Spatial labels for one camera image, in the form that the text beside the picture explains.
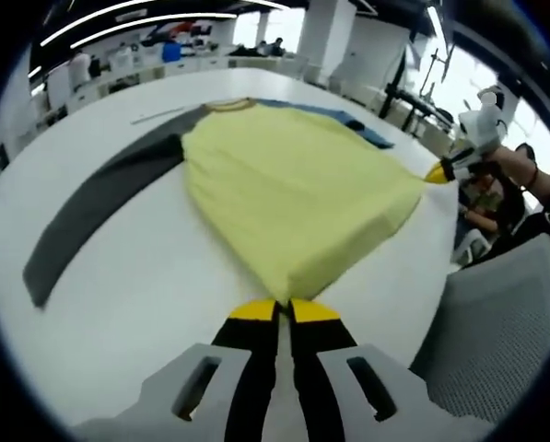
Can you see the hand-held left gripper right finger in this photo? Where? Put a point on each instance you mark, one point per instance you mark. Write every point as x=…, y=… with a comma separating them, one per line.
x=316, y=368

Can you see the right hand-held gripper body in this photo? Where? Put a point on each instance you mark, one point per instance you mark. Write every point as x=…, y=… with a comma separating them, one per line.
x=479, y=129

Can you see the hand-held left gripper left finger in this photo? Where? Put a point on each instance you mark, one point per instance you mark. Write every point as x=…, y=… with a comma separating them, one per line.
x=251, y=368

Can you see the yellow grey blue garment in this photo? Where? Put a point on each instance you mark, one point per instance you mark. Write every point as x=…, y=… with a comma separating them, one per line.
x=279, y=184

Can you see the person's right hand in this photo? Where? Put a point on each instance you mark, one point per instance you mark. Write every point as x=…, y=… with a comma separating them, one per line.
x=509, y=163

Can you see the black stand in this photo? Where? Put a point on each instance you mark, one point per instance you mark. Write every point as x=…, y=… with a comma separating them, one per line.
x=396, y=92

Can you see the grey mesh office chair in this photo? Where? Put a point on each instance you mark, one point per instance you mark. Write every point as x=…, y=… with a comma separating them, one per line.
x=495, y=331

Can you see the white square pillar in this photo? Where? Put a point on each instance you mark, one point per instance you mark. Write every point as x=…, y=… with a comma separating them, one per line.
x=323, y=27

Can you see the white flat strip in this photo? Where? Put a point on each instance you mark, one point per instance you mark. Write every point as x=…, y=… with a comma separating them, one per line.
x=157, y=115

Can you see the blue bin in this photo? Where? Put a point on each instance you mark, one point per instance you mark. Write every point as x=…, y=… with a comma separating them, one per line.
x=172, y=51

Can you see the white counter cabinets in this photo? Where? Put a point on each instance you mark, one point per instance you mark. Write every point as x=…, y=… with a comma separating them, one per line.
x=132, y=78

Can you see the black leaning panel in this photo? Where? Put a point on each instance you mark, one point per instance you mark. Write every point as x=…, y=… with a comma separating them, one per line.
x=1, y=155

